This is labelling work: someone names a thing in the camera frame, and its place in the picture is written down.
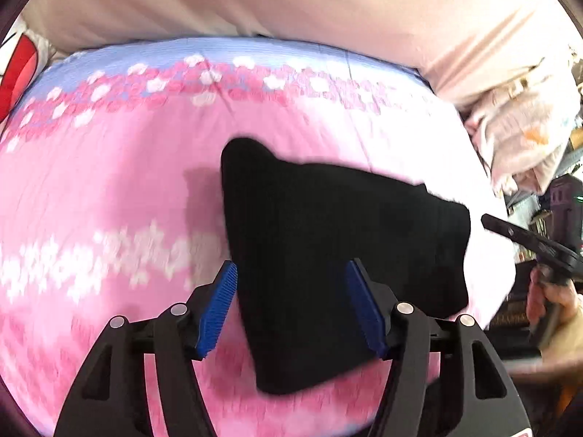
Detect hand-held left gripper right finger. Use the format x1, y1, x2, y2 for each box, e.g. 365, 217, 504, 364
345, 257, 531, 437

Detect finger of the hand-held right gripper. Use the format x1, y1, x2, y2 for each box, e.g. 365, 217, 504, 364
481, 213, 549, 253

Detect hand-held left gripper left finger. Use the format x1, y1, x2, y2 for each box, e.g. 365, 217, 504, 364
54, 260, 238, 437

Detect black pants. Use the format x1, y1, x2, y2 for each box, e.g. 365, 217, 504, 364
220, 137, 471, 396

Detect person's right hand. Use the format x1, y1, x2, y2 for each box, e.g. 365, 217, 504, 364
525, 268, 583, 326

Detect dark purple box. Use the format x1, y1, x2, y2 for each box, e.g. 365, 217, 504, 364
549, 177, 583, 240

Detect pink clothing pile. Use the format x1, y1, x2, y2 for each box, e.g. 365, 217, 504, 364
462, 57, 579, 196

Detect pink floral bed sheet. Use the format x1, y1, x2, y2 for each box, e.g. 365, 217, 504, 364
0, 36, 517, 437

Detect beige cloth backdrop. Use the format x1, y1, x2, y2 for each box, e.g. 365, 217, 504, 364
20, 0, 581, 110

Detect cartoon face pillow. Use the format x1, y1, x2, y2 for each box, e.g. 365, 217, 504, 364
0, 27, 58, 123

